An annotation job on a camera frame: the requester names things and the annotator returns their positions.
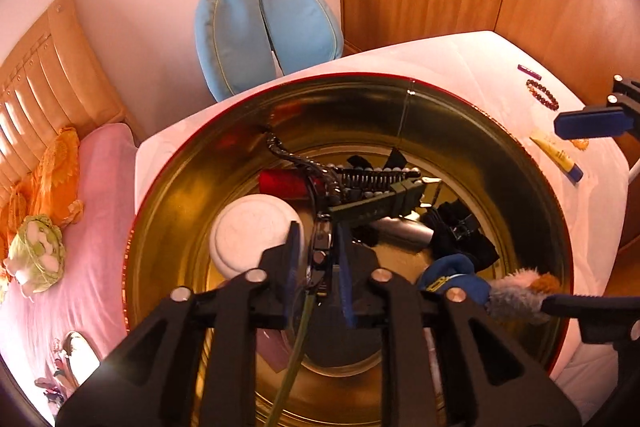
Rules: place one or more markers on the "cabbage plush toy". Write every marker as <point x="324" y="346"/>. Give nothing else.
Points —
<point x="37" y="252"/>

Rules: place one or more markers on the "tan padded headboard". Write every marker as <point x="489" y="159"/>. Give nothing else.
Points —
<point x="50" y="72"/>

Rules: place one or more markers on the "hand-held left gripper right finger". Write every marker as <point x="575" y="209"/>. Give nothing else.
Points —
<point x="345" y="272"/>

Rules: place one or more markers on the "red small case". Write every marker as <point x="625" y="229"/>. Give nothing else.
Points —
<point x="282" y="184"/>

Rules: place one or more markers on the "blue chair backrest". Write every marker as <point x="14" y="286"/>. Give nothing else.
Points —
<point x="235" y="42"/>

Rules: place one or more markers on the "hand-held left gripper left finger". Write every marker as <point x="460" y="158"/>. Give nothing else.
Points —
<point x="295" y="267"/>

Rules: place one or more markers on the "yellow cream tube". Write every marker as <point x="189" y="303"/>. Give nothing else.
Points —
<point x="552" y="152"/>

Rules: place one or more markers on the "small purple tube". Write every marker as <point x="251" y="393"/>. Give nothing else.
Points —
<point x="529" y="71"/>

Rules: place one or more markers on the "white round embossed jar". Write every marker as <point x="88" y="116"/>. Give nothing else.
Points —
<point x="250" y="227"/>

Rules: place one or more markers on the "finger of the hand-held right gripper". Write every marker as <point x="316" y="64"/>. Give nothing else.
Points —
<point x="590" y="122"/>
<point x="600" y="307"/>

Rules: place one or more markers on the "round gold tin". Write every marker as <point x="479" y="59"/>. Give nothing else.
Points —
<point x="450" y="147"/>

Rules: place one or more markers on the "pink bed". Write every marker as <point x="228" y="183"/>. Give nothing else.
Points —
<point x="95" y="232"/>

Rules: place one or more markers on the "round silver mirror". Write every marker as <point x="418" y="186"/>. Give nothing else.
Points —
<point x="82" y="357"/>

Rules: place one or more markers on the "white small ornament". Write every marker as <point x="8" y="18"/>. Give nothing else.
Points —
<point x="58" y="347"/>

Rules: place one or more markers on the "small black hair clip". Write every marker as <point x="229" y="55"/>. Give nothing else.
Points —
<point x="392" y="159"/>

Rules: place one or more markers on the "large orange pillow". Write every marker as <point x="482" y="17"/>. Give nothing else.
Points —
<point x="57" y="177"/>

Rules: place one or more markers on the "blue pouch with fur pompom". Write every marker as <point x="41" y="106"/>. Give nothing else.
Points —
<point x="460" y="279"/>

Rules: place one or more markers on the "black pearl hair clip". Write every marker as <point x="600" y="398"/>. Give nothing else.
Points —
<point x="370" y="179"/>

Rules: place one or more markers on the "silver metal tube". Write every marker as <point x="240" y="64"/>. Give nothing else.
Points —
<point x="405" y="232"/>

